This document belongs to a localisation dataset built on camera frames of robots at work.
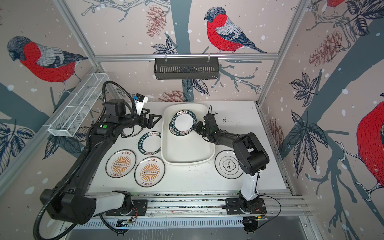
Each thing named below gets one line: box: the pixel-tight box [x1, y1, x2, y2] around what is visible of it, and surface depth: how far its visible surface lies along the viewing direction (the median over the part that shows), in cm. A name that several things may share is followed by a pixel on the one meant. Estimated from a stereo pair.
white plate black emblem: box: [214, 150, 244, 180], surface depth 89 cm
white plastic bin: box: [161, 103, 216, 166], surface depth 98 cm
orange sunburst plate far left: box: [105, 149, 137, 179], surface depth 90 cm
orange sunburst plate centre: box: [134, 156, 166, 188], surface depth 87 cm
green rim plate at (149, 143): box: [138, 131, 162, 156], surface depth 102 cm
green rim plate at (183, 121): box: [171, 110, 197, 133], surface depth 102 cm
